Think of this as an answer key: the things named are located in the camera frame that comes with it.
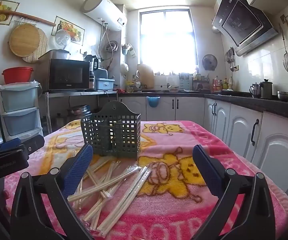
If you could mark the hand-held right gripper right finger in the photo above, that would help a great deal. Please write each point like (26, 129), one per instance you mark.
(206, 170)

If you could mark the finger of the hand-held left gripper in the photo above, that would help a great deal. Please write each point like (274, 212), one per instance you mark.
(11, 144)
(35, 142)

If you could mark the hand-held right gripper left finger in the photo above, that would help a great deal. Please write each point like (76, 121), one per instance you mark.
(78, 170)

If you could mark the grey-green plastic utensil holder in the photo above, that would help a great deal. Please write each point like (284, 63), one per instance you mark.
(124, 140)

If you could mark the set of wooden chopsticks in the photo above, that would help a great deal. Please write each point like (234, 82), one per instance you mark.
(136, 182)

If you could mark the cluster of hanging steel utensils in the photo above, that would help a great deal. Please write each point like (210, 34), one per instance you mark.
(231, 56)

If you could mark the tall blue plastic drawer unit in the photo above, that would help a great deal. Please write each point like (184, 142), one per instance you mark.
(18, 100)

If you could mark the steel pot with lid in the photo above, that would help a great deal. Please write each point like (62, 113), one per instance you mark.
(78, 112)

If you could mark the pink bear printed blanket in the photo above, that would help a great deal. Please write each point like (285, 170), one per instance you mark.
(159, 212)

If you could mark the red plastic basin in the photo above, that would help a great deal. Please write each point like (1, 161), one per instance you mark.
(16, 76)

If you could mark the black microwave oven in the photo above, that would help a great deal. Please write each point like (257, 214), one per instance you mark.
(66, 76)

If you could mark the white base cabinets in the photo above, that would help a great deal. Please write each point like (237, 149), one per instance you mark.
(279, 155)

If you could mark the black gas stove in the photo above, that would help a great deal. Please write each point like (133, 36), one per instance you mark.
(236, 93)

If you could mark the group of condiment bottles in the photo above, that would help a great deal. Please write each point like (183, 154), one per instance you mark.
(221, 85)

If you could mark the dark spice rack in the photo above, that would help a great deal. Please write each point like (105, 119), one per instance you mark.
(201, 83)

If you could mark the glass food dish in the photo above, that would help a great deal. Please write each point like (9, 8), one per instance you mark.
(173, 88)

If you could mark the pale green knife holder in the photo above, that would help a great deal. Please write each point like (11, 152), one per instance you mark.
(185, 83)

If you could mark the grey lidded pot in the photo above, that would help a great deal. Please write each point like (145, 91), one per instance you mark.
(56, 55)

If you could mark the blue plastic box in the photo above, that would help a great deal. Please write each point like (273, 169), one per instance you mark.
(105, 83)

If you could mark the black kitchen countertop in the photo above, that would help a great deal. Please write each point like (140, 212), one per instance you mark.
(271, 105)

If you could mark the small steel teapot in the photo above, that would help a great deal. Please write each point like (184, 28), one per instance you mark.
(254, 91)

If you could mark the black blender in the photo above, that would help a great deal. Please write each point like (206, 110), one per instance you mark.
(92, 67)

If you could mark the round ribbed bamboo mat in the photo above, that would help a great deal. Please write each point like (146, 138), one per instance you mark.
(42, 47)

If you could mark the grey-blue lidded box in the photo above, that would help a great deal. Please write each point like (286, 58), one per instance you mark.
(101, 73)

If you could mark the grey-green kettle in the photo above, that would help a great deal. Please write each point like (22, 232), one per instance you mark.
(266, 90)

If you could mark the round bamboo board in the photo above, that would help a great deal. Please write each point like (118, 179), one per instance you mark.
(23, 41)

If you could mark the steel bowl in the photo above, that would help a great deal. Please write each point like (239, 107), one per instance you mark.
(284, 97)

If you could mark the white round plastic cover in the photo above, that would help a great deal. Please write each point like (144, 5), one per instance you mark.
(62, 38)

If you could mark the white hanging colander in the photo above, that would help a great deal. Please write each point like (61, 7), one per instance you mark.
(124, 68)

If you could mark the wooden cutting board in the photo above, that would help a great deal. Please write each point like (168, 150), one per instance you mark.
(146, 76)

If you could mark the long wooden rolling pin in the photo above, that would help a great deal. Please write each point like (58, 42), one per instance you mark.
(33, 18)

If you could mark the kitchen window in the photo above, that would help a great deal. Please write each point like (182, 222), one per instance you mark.
(169, 40)

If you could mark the white water heater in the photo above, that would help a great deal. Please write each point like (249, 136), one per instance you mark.
(103, 11)

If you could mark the black range hood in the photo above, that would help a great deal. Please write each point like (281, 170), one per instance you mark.
(244, 22)

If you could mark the white wall socket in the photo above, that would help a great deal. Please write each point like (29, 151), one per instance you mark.
(236, 67)

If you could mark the small wall fan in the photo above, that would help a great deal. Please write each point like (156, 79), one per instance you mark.
(209, 62)

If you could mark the fruit wall poster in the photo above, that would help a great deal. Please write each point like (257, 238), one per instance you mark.
(5, 7)
(73, 30)

